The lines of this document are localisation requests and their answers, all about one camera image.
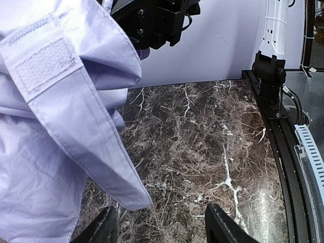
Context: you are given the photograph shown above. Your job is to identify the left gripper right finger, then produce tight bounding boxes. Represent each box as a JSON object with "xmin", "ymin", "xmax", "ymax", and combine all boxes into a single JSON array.
[{"xmin": 205, "ymin": 204, "xmax": 258, "ymax": 243}]

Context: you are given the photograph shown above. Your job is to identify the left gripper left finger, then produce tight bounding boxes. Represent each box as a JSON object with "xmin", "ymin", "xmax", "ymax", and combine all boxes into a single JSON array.
[{"xmin": 71, "ymin": 206, "xmax": 118, "ymax": 243}]

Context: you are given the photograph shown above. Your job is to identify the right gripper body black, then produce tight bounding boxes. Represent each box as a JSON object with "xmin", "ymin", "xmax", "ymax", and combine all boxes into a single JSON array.
[{"xmin": 111, "ymin": 0, "xmax": 200, "ymax": 50}]

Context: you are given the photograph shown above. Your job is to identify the lavender folding umbrella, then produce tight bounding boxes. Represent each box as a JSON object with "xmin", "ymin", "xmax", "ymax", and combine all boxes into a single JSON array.
[{"xmin": 1, "ymin": 1, "xmax": 152, "ymax": 242}]

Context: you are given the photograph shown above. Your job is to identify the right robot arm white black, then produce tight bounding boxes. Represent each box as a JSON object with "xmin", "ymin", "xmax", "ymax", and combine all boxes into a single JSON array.
[{"xmin": 111, "ymin": 1, "xmax": 290, "ymax": 119}]

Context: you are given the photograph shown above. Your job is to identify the black front table rail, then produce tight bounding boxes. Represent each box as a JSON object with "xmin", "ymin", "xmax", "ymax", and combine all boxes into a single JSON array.
[{"xmin": 242, "ymin": 70, "xmax": 323, "ymax": 242}]

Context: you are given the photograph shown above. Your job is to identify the grey slotted cable duct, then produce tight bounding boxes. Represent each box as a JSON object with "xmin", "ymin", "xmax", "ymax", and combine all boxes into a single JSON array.
[{"xmin": 294, "ymin": 125, "xmax": 323, "ymax": 197}]

